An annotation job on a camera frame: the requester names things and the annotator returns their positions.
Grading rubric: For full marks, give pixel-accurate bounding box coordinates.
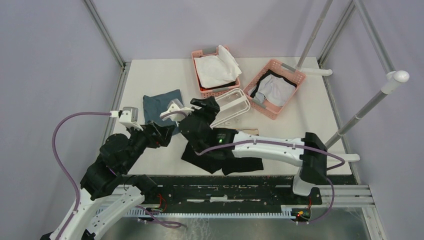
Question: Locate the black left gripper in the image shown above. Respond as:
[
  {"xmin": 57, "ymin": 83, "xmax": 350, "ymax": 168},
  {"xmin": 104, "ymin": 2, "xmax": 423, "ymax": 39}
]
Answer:
[{"xmin": 122, "ymin": 118, "xmax": 176, "ymax": 172}]

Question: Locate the white clip hanger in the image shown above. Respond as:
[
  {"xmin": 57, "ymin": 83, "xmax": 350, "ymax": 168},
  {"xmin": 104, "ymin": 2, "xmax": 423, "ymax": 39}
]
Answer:
[{"xmin": 210, "ymin": 88, "xmax": 251, "ymax": 128}]

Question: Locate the black underwear beige waistband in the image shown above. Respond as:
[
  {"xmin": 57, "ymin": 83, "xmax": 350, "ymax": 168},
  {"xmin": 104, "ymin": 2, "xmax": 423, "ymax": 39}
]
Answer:
[{"xmin": 181, "ymin": 128, "xmax": 264, "ymax": 176}]

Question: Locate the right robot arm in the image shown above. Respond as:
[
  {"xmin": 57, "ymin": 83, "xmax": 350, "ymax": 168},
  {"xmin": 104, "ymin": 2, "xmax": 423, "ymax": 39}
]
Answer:
[{"xmin": 177, "ymin": 97, "xmax": 328, "ymax": 204}]

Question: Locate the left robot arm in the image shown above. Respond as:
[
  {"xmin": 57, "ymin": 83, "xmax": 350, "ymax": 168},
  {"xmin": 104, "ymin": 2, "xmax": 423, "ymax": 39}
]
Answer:
[{"xmin": 41, "ymin": 121, "xmax": 176, "ymax": 240}]

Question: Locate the light grey underwear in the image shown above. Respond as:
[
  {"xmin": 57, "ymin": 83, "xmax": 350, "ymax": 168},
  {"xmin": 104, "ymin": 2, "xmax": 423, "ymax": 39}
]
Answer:
[{"xmin": 248, "ymin": 72, "xmax": 297, "ymax": 108}]

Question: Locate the pink basket with underwear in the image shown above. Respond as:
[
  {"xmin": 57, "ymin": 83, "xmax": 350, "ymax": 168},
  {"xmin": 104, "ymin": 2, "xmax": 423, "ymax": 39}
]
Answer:
[{"xmin": 243, "ymin": 58, "xmax": 306, "ymax": 120}]

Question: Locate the folded blue-grey cloth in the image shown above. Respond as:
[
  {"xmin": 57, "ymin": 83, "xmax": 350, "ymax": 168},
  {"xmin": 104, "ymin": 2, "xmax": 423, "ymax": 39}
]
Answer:
[{"xmin": 142, "ymin": 89, "xmax": 183, "ymax": 135}]

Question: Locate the pink basket with white cloth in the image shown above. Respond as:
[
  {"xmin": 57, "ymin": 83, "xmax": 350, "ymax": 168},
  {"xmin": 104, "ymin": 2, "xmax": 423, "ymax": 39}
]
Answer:
[{"xmin": 191, "ymin": 46, "xmax": 241, "ymax": 98}]

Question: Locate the white crumpled cloth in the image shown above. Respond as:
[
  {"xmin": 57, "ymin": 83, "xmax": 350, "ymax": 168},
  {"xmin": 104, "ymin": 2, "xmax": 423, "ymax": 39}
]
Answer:
[{"xmin": 192, "ymin": 45, "xmax": 242, "ymax": 90}]

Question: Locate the metal drying rack stand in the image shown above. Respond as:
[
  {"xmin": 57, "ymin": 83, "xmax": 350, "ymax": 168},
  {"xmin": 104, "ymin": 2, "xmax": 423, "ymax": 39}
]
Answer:
[{"xmin": 294, "ymin": 0, "xmax": 410, "ymax": 148}]

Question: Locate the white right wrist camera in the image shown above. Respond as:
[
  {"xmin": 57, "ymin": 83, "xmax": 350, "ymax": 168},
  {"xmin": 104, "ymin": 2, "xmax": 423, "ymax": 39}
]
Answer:
[{"xmin": 159, "ymin": 98, "xmax": 194, "ymax": 122}]

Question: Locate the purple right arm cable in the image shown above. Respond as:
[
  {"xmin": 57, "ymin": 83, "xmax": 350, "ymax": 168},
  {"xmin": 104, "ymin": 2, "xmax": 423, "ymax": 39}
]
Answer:
[{"xmin": 167, "ymin": 110, "xmax": 346, "ymax": 223}]

